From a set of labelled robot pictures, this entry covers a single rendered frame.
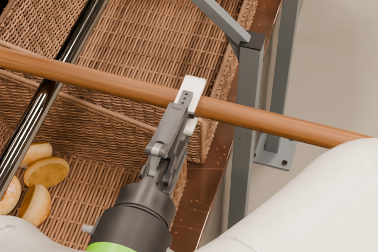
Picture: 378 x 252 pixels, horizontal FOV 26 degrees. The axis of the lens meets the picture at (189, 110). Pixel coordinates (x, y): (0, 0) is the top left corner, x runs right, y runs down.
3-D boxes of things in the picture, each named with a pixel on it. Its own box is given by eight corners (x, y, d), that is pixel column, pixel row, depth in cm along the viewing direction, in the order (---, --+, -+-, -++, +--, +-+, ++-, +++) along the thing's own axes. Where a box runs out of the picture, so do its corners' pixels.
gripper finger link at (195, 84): (170, 114, 110) (170, 111, 109) (185, 77, 114) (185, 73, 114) (191, 120, 109) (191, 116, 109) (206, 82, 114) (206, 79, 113)
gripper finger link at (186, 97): (171, 121, 108) (170, 107, 106) (183, 94, 111) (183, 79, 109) (181, 124, 108) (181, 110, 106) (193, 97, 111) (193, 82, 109)
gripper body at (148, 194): (107, 197, 98) (134, 139, 104) (112, 234, 105) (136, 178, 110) (166, 214, 97) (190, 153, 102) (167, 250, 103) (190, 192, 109)
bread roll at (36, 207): (11, 227, 169) (34, 239, 171) (25, 216, 164) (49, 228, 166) (26, 188, 175) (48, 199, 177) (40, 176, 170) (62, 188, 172)
